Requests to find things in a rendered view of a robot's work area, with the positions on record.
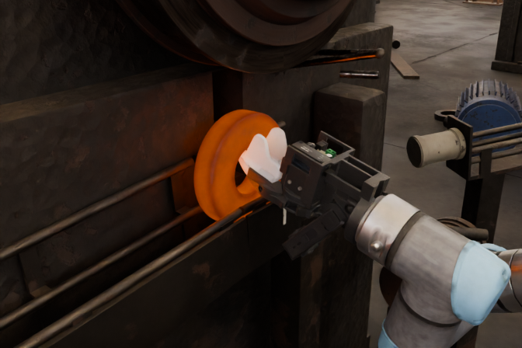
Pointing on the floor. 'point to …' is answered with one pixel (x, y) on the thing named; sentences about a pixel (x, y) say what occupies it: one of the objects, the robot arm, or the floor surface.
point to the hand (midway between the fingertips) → (243, 154)
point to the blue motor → (489, 108)
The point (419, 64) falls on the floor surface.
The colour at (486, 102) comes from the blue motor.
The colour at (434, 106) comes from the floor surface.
